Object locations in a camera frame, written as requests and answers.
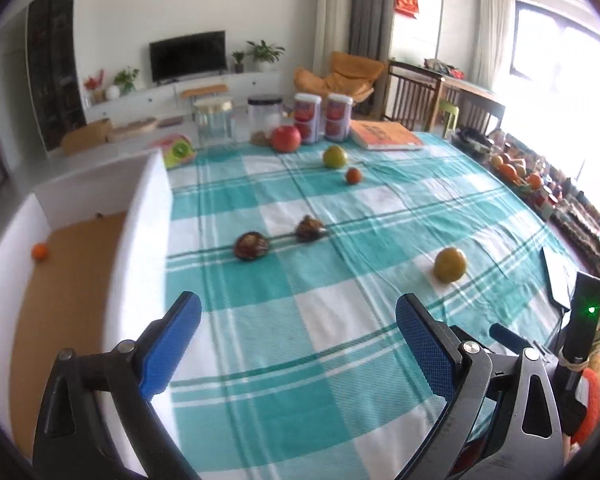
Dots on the red flower vase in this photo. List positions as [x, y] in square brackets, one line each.
[95, 87]

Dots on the small red-orange tomato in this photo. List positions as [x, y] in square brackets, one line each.
[353, 176]

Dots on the dark tall display shelf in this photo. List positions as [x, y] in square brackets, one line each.
[55, 65]

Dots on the window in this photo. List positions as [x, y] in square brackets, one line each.
[560, 47]

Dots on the teal checked tablecloth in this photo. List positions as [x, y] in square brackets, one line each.
[290, 310]

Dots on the green apple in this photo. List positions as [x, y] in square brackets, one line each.
[335, 156]

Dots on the small orange tangerine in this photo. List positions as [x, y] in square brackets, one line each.
[40, 252]

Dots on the small potted plant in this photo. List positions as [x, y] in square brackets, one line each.
[238, 61]

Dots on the white tower air conditioner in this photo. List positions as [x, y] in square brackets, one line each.
[332, 15]

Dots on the red apple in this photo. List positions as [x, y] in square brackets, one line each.
[286, 138]

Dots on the yellow-green pear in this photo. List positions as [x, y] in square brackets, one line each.
[450, 264]

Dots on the white box with brown bottom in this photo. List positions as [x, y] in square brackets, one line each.
[130, 240]

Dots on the white curtain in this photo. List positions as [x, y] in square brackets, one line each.
[495, 35]

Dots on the pink toy with kiwi print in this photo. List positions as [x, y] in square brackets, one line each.
[177, 150]

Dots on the grey curtain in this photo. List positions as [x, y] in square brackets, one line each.
[367, 5]

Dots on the glass jar with gold lid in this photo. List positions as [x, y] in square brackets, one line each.
[213, 122]

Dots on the orange lounge chair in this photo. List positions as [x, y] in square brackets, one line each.
[345, 77]

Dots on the red and white canister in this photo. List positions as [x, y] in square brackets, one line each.
[338, 116]
[307, 117]

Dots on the dark wooden table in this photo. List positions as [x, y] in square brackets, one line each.
[455, 87]

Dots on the dark brown round fruit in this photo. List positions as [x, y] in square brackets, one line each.
[310, 229]
[251, 246]

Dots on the leafy plant with white pot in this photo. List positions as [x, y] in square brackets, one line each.
[125, 82]

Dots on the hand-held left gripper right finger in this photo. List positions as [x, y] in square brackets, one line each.
[426, 347]

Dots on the cardboard box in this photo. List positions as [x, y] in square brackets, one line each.
[85, 136]

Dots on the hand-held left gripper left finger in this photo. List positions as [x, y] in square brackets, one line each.
[172, 347]

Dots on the white television cabinet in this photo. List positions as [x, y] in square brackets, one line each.
[180, 97]

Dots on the orange book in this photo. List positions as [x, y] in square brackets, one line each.
[386, 136]

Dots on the potted green plant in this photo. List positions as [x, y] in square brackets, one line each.
[264, 55]

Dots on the green stool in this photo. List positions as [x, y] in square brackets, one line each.
[448, 117]

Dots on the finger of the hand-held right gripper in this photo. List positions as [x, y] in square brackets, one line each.
[509, 335]

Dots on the black television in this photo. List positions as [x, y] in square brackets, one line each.
[187, 55]

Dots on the crate of assorted fruit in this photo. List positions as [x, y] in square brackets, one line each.
[517, 170]

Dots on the glass jar with black lid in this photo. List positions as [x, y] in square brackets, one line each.
[265, 120]

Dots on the white tablet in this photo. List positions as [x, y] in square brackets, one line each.
[559, 275]

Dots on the patterned blanket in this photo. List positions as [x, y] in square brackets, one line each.
[587, 240]

